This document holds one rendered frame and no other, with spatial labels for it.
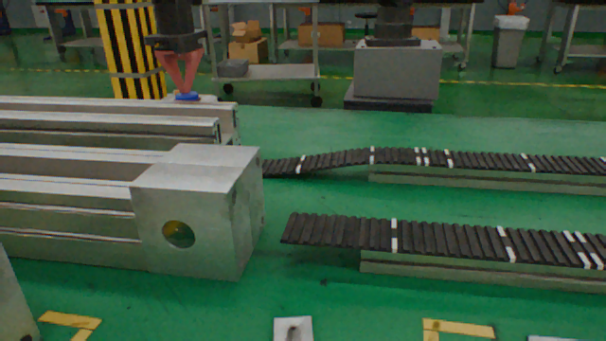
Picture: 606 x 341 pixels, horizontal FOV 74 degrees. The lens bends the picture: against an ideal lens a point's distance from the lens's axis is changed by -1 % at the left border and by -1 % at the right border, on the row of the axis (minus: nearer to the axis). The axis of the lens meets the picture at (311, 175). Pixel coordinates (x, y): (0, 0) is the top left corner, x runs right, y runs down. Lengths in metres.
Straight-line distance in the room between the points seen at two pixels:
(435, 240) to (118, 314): 0.28
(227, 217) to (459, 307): 0.21
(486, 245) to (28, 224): 0.43
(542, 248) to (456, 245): 0.07
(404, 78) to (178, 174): 0.66
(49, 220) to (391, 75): 0.72
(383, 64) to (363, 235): 0.60
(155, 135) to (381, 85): 0.54
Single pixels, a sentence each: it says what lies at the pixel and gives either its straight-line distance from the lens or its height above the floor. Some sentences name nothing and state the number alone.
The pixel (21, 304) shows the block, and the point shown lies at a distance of 0.38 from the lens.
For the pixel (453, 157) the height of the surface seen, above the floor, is 0.81.
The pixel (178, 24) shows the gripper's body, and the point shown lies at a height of 0.97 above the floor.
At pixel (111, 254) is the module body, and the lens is 0.44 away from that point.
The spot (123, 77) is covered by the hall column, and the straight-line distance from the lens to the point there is 3.87.
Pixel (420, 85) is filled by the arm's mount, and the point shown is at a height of 0.81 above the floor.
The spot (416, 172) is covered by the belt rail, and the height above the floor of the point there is 0.80.
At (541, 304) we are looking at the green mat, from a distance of 0.41.
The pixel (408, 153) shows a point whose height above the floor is 0.82.
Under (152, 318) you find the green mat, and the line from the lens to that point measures 0.38.
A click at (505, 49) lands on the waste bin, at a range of 5.45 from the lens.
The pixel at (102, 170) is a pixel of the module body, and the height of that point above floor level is 0.85.
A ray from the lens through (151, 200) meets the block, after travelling 0.38.
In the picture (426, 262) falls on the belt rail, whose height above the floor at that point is 0.80.
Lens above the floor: 1.03
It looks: 26 degrees down
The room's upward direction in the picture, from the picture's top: 1 degrees counter-clockwise
